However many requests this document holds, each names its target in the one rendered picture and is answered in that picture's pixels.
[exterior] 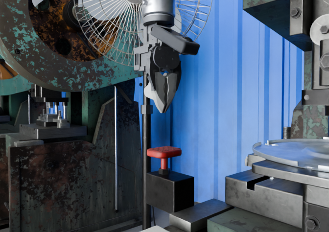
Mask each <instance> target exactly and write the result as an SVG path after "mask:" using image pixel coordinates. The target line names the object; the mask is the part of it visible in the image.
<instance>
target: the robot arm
mask: <svg viewBox="0 0 329 232"><path fill-rule="evenodd" d="M142 17H143V23H141V24H140V30H143V46H142V45H141V46H140V47H137V48H134V70H137V71H144V72H146V76H147V78H148V80H149V84H148V85H147V86H146V87H145V88H144V95H145V96H146V97H148V98H151V99H153V100H154V102H155V104H156V107H157V108H158V110H159V111H160V113H165V112H166V111H167V110H168V108H169V106H170V104H171V102H172V100H173V98H174V96H175V93H176V91H177V90H178V86H179V83H180V80H181V75H182V70H181V61H180V58H179V53H180V54H182V55H197V53H198V50H199V47H200V45H199V44H198V43H196V42H195V41H193V40H192V39H191V38H190V37H187V36H184V35H182V34H180V33H178V32H176V31H175V30H173V29H171V28H170V27H173V26H174V18H175V17H176V12H175V0H142ZM164 71H167V72H169V73H164V74H163V75H162V74H161V72H164Z"/></svg>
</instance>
